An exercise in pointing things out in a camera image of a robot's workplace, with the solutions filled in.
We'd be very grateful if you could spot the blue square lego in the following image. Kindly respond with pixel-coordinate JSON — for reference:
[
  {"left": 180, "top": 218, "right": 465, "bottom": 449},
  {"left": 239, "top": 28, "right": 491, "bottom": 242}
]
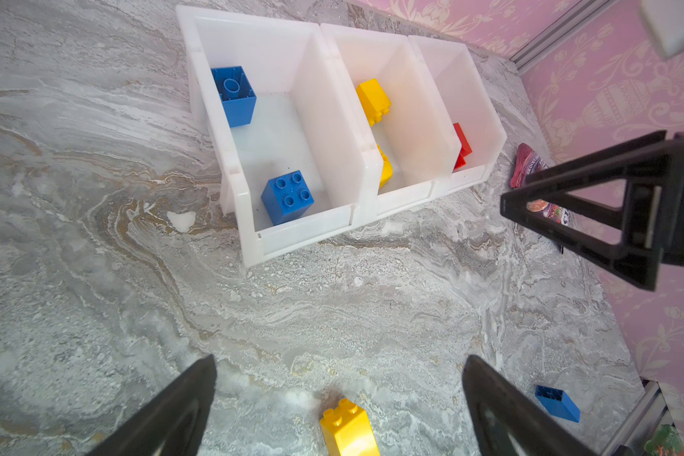
[{"left": 261, "top": 170, "right": 315, "bottom": 225}]

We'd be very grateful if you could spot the blue lego front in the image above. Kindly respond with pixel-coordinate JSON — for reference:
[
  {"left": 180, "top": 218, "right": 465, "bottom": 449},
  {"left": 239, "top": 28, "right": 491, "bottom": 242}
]
[{"left": 535, "top": 385, "right": 581, "bottom": 423}]

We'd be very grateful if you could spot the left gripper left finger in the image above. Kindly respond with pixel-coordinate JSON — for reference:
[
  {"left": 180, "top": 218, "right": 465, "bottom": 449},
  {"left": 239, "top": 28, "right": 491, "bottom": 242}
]
[{"left": 89, "top": 355, "right": 217, "bottom": 455}]

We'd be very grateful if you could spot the red lego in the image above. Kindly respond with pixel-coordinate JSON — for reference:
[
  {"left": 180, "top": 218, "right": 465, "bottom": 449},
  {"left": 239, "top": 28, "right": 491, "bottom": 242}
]
[{"left": 453, "top": 123, "right": 472, "bottom": 172}]

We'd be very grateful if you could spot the yellow long lego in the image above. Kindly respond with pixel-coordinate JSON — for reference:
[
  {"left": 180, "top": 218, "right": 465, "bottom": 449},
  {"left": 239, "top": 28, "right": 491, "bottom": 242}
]
[{"left": 377, "top": 146, "right": 394, "bottom": 189}]

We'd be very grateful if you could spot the white left bin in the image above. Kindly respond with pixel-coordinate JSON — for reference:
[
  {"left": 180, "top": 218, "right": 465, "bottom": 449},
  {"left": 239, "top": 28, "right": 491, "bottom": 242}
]
[{"left": 177, "top": 6, "right": 382, "bottom": 267}]

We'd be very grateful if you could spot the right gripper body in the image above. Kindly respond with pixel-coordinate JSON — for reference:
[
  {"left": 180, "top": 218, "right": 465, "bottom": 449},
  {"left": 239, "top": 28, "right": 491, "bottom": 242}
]
[{"left": 626, "top": 131, "right": 684, "bottom": 271}]

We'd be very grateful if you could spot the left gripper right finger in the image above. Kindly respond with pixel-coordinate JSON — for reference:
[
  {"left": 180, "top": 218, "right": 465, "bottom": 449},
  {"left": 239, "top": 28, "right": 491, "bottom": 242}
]
[{"left": 462, "top": 355, "right": 593, "bottom": 455}]

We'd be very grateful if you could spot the food packet bag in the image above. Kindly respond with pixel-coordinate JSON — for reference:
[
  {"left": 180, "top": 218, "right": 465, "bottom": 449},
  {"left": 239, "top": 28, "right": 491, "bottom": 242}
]
[{"left": 644, "top": 425, "right": 684, "bottom": 456}]

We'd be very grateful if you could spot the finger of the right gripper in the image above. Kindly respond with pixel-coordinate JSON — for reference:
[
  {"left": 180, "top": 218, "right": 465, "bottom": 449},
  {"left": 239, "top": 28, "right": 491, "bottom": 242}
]
[{"left": 501, "top": 140, "right": 659, "bottom": 291}]

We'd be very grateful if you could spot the purple candy bag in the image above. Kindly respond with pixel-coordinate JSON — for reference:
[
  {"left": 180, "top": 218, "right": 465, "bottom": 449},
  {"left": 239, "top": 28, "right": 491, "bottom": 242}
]
[{"left": 509, "top": 141, "right": 571, "bottom": 252}]

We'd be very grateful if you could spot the white middle bin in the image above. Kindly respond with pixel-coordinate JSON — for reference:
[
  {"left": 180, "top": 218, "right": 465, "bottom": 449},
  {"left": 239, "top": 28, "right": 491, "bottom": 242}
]
[{"left": 321, "top": 24, "right": 459, "bottom": 220}]

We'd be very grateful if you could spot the white right bin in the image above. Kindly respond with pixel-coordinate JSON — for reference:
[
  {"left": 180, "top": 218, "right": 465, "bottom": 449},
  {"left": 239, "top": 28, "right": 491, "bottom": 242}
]
[{"left": 408, "top": 35, "right": 507, "bottom": 196}]

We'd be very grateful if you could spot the white bin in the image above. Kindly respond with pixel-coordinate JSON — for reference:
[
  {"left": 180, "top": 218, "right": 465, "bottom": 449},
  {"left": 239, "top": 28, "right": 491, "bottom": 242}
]
[
  {"left": 408, "top": 35, "right": 507, "bottom": 196},
  {"left": 321, "top": 24, "right": 459, "bottom": 220},
  {"left": 177, "top": 6, "right": 382, "bottom": 267}
]

